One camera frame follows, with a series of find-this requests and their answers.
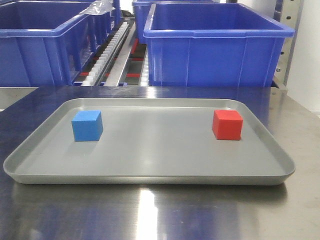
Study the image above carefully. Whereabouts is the blue plastic bin left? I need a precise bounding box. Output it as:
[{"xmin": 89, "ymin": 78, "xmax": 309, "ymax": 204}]
[{"xmin": 0, "ymin": 0, "xmax": 121, "ymax": 87}]

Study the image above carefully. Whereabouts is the grey rectangular tray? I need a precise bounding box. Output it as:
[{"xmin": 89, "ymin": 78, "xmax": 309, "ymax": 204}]
[{"xmin": 3, "ymin": 98, "xmax": 296, "ymax": 186}]

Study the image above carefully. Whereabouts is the red cube block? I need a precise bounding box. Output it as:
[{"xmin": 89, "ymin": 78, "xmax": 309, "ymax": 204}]
[{"xmin": 212, "ymin": 109, "xmax": 244, "ymax": 141}]

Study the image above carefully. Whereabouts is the blue cube block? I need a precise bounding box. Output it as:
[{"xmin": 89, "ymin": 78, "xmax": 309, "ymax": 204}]
[{"xmin": 71, "ymin": 110, "xmax": 103, "ymax": 142}]

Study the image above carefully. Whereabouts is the blue plastic bin right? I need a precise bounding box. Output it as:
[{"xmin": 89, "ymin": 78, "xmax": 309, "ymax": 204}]
[{"xmin": 143, "ymin": 2, "xmax": 295, "ymax": 87}]

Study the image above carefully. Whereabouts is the blue bin rear right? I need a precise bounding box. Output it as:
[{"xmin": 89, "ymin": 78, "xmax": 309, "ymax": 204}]
[{"xmin": 132, "ymin": 0, "xmax": 220, "ymax": 44}]

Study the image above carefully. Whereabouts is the blue plastic bin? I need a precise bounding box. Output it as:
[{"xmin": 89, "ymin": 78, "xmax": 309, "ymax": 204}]
[
  {"xmin": 143, "ymin": 2, "xmax": 295, "ymax": 87},
  {"xmin": 0, "ymin": 0, "xmax": 121, "ymax": 87}
]

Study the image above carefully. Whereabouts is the white roller conveyor rail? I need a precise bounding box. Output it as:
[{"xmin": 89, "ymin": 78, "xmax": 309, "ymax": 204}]
[{"xmin": 81, "ymin": 21, "xmax": 130, "ymax": 87}]

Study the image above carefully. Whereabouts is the clear plastic bag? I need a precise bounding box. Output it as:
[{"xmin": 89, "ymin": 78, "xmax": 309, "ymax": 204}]
[{"xmin": 81, "ymin": 0, "xmax": 115, "ymax": 16}]

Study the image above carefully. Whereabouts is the metal shelf upright post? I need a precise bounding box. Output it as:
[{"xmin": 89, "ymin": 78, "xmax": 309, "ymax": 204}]
[{"xmin": 273, "ymin": 0, "xmax": 304, "ymax": 91}]

